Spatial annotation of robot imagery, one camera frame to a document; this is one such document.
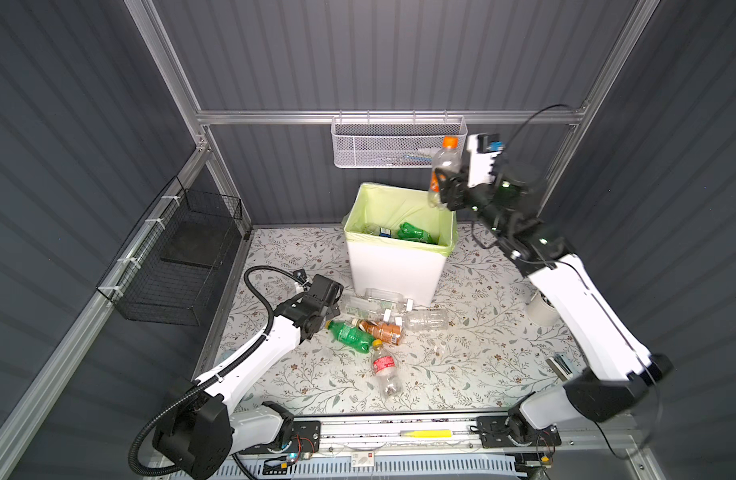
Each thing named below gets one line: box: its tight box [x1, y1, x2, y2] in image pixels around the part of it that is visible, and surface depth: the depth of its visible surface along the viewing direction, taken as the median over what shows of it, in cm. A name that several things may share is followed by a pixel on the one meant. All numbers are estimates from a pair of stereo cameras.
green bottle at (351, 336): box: [325, 320, 375, 354], surface depth 88 cm
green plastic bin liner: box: [342, 183, 458, 258], surface depth 92 cm
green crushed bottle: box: [397, 222, 433, 244], surface depth 98 cm
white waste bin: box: [344, 216, 458, 307], surface depth 83 cm
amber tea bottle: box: [351, 318, 403, 346], surface depth 88 cm
